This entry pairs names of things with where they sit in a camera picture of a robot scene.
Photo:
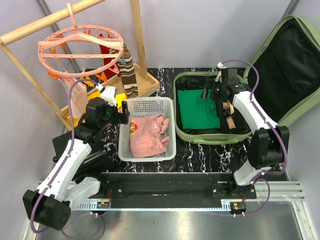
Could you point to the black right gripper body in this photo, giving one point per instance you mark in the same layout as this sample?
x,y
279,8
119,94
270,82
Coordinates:
x,y
217,91

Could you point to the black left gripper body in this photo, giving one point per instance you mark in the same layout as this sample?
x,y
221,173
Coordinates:
x,y
113,116

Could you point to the pink sweater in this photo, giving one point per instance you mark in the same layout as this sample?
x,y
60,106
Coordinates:
x,y
146,135

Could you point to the green shirt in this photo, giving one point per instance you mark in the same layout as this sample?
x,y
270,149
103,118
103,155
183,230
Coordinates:
x,y
197,113

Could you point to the green hard-shell suitcase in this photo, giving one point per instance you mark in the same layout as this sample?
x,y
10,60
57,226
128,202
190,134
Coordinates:
x,y
285,76

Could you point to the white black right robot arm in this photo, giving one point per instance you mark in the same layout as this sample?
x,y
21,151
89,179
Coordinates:
x,y
270,141

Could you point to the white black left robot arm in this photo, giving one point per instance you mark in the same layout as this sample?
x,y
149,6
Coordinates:
x,y
52,203

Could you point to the beige cosmetic bottle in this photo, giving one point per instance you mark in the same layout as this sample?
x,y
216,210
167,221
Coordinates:
x,y
227,106

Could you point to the white plastic mesh basket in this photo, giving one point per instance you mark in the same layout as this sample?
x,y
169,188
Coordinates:
x,y
147,106

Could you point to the yellow shorts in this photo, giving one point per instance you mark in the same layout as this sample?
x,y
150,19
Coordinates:
x,y
118,97

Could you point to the brown capped cosmetic bottle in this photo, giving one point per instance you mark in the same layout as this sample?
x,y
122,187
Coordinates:
x,y
231,124

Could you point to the pale pink garment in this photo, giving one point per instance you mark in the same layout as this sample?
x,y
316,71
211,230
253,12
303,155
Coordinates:
x,y
78,99

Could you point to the wooden clothes rack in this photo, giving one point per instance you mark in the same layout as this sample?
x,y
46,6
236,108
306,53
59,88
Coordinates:
x,y
147,84

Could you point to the brown striped sock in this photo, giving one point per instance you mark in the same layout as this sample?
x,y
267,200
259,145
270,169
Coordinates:
x,y
128,75

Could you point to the black box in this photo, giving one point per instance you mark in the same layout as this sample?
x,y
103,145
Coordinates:
x,y
94,165

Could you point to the teal clothespin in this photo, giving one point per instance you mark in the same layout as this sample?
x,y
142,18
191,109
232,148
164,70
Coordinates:
x,y
122,60

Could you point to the pink round clip hanger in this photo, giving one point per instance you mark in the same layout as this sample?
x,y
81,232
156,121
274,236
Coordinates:
x,y
91,44

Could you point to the orange clothespin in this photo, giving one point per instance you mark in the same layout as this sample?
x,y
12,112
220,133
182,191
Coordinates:
x,y
55,76

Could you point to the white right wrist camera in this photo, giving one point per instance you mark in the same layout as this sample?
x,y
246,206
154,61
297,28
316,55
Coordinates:
x,y
221,68

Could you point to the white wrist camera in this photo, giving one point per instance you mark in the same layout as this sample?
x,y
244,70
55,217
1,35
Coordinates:
x,y
108,94
221,68

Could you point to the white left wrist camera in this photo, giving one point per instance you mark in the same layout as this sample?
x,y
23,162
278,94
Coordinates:
x,y
108,94

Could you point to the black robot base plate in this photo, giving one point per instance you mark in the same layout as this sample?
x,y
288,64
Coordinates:
x,y
164,191

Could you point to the aluminium frame rail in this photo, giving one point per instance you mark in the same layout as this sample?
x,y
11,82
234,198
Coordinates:
x,y
278,213

